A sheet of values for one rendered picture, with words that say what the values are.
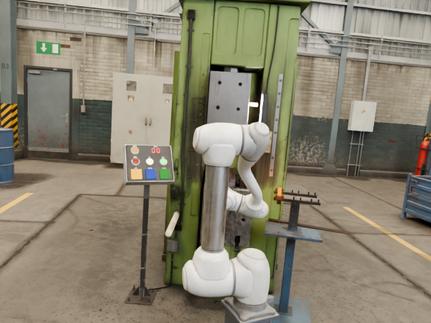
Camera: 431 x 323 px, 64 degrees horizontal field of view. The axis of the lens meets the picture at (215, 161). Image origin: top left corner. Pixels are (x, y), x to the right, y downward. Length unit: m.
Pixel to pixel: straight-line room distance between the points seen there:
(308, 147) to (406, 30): 3.89
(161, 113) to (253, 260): 6.55
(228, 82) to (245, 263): 1.43
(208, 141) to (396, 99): 9.05
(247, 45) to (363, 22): 7.45
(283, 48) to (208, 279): 1.85
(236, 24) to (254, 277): 1.89
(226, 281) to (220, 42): 1.82
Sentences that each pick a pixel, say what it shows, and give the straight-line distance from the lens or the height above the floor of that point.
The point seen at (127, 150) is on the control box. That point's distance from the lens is 2.51.
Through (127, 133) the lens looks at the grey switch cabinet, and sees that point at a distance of 8.01.
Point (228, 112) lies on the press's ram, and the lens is 2.58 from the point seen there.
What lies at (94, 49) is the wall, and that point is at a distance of 8.84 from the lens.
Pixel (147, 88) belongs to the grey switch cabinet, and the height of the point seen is 1.81.
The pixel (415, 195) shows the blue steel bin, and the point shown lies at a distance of 6.09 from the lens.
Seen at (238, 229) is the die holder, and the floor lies 0.60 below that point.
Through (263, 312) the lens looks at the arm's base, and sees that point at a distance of 1.70.
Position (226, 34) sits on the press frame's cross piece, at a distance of 2.78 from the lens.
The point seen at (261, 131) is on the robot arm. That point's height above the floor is 1.42.
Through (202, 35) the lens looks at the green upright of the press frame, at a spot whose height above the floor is 2.03.
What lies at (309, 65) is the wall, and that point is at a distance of 9.19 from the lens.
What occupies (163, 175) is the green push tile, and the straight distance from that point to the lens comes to 2.49.
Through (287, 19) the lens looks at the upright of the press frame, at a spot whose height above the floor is 2.19.
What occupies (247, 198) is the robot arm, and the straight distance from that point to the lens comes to 1.92.
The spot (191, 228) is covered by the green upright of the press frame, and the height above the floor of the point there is 0.51.
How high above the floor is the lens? 1.50
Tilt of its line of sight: 9 degrees down
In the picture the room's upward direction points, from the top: 4 degrees clockwise
